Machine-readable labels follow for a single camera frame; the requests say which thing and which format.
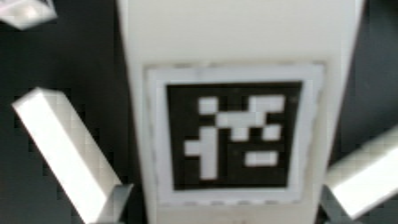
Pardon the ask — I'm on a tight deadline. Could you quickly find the white L-shaped fence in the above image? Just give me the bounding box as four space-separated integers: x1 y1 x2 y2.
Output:
12 88 398 224

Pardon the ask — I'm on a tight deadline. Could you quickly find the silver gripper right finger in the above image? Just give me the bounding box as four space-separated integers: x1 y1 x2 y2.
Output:
319 186 362 224

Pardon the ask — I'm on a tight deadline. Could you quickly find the white long chair back bar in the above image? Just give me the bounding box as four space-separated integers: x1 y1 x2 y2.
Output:
117 0 364 224

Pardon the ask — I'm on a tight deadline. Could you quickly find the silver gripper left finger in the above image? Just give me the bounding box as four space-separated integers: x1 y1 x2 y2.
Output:
94 184 133 224

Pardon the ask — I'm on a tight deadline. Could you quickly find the white cube nut front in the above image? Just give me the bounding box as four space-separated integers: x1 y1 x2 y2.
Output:
0 0 57 30

